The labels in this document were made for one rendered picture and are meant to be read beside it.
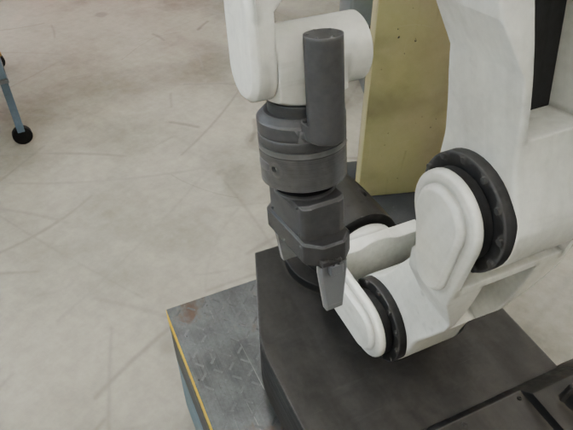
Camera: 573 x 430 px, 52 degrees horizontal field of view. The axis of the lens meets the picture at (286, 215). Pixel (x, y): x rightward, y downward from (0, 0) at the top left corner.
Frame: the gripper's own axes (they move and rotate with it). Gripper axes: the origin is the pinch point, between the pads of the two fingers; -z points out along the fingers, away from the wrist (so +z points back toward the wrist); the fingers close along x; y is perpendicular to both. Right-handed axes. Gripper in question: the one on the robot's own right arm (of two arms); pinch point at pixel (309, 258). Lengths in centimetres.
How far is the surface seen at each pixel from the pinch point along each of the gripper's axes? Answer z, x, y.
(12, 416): -84, -82, -51
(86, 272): -75, -125, -22
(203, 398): -52, -33, -9
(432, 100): -34, -101, 98
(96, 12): -35, -336, 29
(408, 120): -41, -104, 91
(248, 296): -47, -53, 10
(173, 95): -56, -221, 40
